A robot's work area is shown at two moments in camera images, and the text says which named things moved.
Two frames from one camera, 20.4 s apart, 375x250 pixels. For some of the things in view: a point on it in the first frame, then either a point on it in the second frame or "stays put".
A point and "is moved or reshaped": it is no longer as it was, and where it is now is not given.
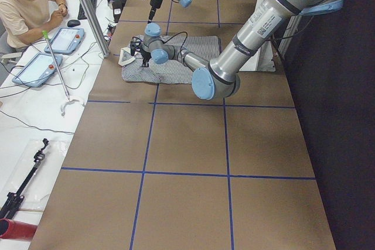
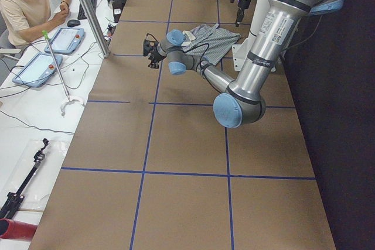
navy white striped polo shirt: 175,71 is moved or reshaped
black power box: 119,1 stays put
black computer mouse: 73,23 stays put
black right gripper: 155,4 -> 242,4
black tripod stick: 9,205 stays put
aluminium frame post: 88,12 stays put
